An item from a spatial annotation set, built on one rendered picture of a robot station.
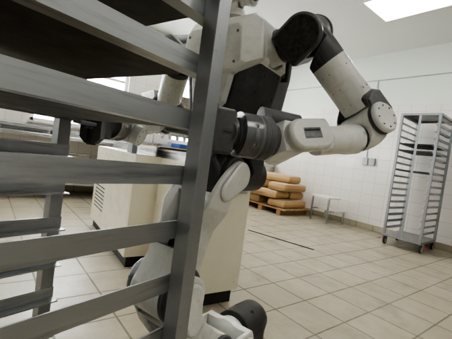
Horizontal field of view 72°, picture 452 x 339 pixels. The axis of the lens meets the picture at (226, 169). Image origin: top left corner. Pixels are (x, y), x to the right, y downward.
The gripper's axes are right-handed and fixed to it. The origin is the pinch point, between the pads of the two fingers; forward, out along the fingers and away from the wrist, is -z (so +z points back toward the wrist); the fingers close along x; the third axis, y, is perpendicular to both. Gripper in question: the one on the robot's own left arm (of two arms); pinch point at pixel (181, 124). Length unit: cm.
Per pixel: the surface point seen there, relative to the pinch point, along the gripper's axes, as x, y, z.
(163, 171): -8.2, 8.1, -4.1
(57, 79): 1.1, 16.4, -18.6
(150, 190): -37, -175, 32
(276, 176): -30, -439, 319
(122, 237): -17.5, 11.1, -9.3
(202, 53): 11.0, 6.7, 0.0
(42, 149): -8.9, -28.6, -24.2
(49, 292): -44, -31, -19
